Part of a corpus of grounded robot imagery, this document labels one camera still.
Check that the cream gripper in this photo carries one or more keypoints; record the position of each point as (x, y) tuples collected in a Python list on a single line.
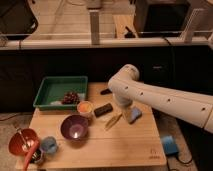
[(127, 115)]

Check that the yellow banana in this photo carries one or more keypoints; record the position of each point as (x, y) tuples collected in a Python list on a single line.
[(112, 121)]

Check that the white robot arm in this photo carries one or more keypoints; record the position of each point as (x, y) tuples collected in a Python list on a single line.
[(194, 108)]

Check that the purple bowl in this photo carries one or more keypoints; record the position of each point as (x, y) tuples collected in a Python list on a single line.
[(74, 127)]

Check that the red bowl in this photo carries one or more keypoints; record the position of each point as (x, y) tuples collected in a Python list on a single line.
[(21, 141)]

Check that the blue sponge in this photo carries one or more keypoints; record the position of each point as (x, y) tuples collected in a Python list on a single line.
[(135, 114)]

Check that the dark brown block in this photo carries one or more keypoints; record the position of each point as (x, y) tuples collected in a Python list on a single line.
[(103, 110)]

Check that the orange cup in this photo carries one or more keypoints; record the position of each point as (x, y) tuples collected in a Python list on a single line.
[(85, 109)]

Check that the blue object on floor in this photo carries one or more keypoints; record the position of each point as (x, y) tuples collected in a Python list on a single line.
[(169, 145)]

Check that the bunch of dark grapes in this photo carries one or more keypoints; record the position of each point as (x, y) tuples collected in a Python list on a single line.
[(71, 98)]

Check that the green plastic tray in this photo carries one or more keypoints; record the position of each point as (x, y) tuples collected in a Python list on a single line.
[(53, 89)]

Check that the light blue cup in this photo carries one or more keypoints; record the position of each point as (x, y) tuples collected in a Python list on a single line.
[(49, 145)]

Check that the small metal cup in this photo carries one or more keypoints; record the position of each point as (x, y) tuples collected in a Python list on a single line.
[(37, 157)]

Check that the black handled brush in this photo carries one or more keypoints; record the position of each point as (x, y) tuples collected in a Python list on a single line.
[(105, 91)]

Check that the red handled utensil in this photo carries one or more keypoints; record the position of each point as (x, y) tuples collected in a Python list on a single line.
[(30, 153)]

